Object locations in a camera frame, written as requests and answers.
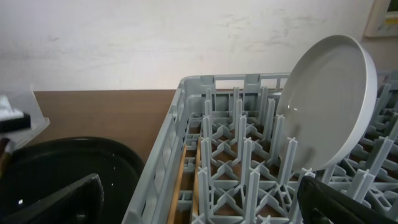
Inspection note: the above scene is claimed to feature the gold foil wrapper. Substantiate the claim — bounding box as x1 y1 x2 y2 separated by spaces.
0 138 15 177

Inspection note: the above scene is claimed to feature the round black serving tray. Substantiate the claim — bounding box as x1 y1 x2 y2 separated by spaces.
1 137 144 223

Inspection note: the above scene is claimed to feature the grey dishwasher rack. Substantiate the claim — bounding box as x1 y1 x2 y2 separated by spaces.
123 72 397 223

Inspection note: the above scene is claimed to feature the clear plastic storage bin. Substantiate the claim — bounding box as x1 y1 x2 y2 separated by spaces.
1 90 50 149

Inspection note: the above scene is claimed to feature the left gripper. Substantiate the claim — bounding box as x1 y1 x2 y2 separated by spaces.
1 95 31 133

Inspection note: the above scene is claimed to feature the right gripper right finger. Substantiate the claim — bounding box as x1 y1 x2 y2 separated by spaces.
297 175 397 224

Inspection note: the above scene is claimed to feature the wall control panel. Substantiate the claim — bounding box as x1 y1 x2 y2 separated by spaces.
364 0 397 37

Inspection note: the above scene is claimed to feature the wooden chopstick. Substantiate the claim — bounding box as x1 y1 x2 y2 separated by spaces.
167 145 187 224
190 137 201 223

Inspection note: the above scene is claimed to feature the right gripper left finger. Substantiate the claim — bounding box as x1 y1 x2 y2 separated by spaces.
1 173 104 224

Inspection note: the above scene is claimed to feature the white round plate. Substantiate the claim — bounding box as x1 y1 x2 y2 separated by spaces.
276 35 377 171

